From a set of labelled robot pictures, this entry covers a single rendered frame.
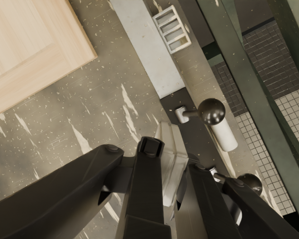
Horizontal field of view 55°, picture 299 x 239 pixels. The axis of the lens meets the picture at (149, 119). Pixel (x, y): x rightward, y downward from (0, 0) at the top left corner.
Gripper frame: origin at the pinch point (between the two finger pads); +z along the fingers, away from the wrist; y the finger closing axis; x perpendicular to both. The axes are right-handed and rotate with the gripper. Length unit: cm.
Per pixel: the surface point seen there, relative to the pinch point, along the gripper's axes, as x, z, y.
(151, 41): 8.1, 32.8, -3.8
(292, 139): -11, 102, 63
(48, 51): 1.1, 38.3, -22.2
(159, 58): 5.8, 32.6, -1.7
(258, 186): -6.8, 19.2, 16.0
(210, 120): -0.1, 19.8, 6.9
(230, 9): 34, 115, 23
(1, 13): 6, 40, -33
